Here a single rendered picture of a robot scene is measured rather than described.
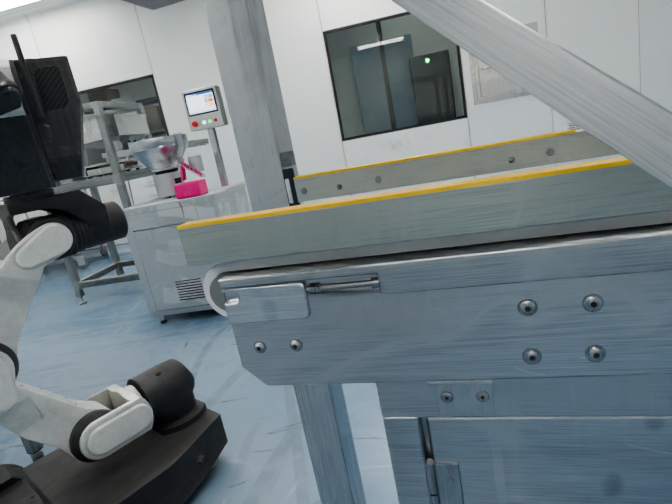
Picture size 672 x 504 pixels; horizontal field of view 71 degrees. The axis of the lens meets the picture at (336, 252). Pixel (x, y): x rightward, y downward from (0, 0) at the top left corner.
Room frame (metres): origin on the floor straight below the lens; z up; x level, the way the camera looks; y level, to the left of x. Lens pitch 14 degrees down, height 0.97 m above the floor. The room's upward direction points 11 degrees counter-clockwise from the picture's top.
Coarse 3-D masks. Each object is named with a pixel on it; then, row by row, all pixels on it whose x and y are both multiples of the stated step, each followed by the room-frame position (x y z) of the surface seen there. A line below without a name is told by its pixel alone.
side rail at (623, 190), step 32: (448, 192) 0.30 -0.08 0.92; (480, 192) 0.30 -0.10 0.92; (512, 192) 0.29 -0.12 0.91; (544, 192) 0.28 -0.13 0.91; (576, 192) 0.28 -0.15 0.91; (608, 192) 0.27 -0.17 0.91; (640, 192) 0.27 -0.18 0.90; (224, 224) 0.35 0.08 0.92; (256, 224) 0.34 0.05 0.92; (288, 224) 0.34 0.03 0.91; (320, 224) 0.33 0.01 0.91; (352, 224) 0.32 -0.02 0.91; (384, 224) 0.32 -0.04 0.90; (416, 224) 0.31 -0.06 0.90; (448, 224) 0.30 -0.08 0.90; (480, 224) 0.30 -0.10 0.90; (512, 224) 0.29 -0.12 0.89; (544, 224) 0.29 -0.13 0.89; (192, 256) 0.36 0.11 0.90; (224, 256) 0.35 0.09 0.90; (256, 256) 0.35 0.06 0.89
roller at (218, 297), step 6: (240, 270) 0.38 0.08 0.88; (246, 270) 0.38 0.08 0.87; (252, 270) 0.39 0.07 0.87; (258, 270) 0.40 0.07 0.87; (216, 276) 0.38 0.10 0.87; (222, 276) 0.37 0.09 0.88; (216, 282) 0.37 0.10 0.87; (210, 288) 0.37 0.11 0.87; (216, 288) 0.37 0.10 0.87; (210, 294) 0.37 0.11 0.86; (216, 294) 0.37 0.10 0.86; (222, 294) 0.37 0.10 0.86; (216, 300) 0.37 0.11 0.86; (222, 300) 0.37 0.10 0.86; (222, 306) 0.37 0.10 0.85
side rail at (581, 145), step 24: (504, 144) 0.54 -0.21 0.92; (528, 144) 0.54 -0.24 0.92; (552, 144) 0.53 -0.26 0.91; (576, 144) 0.52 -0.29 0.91; (600, 144) 0.51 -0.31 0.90; (384, 168) 0.59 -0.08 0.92; (408, 168) 0.58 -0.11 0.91; (432, 168) 0.57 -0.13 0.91; (456, 168) 0.56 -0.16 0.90; (480, 168) 0.55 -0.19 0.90; (504, 168) 0.54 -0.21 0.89; (312, 192) 0.62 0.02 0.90; (336, 192) 0.61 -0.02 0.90; (360, 192) 0.60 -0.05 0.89
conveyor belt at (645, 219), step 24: (624, 216) 0.29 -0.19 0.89; (648, 216) 0.28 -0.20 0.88; (432, 240) 0.32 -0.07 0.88; (456, 240) 0.32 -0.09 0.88; (480, 240) 0.31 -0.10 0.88; (504, 240) 0.31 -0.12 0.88; (216, 264) 0.38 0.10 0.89; (240, 264) 0.37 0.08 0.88; (264, 264) 0.36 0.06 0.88; (288, 264) 0.36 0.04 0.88
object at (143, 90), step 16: (128, 80) 5.85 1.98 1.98; (144, 80) 5.82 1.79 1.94; (80, 96) 5.98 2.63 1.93; (96, 96) 5.94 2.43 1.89; (112, 96) 5.90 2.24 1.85; (128, 96) 5.87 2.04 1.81; (144, 96) 5.83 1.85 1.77; (160, 112) 5.80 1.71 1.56; (160, 128) 5.81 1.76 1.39; (96, 160) 5.99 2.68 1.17; (96, 176) 6.00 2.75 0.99
